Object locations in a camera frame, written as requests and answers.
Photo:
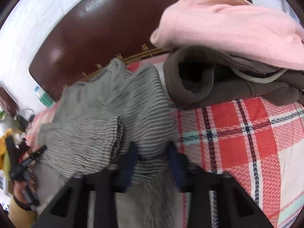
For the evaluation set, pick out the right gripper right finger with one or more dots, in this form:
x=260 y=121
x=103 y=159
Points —
x=235 y=207

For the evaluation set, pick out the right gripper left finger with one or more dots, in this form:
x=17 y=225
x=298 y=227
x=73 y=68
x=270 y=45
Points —
x=70 y=206

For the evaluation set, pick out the grey striped shirt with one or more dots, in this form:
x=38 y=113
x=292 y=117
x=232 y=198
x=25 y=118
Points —
x=95 y=123

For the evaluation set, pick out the left forearm tan sleeve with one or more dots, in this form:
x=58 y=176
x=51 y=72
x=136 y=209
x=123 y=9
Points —
x=20 y=217

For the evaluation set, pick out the person's left hand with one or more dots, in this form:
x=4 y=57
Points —
x=19 y=188

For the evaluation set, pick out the green label water bottle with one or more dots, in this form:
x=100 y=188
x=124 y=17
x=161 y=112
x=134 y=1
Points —
x=43 y=97

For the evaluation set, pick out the red plaid bed sheet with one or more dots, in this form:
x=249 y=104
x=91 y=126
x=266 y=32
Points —
x=259 y=143

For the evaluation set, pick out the dark brown hoodie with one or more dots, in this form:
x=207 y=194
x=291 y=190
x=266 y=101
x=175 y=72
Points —
x=198 y=76

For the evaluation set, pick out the dark brown wooden headboard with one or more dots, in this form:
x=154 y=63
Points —
x=90 y=35

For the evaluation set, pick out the pink sweater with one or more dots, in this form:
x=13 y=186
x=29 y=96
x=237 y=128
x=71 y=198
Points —
x=236 y=27

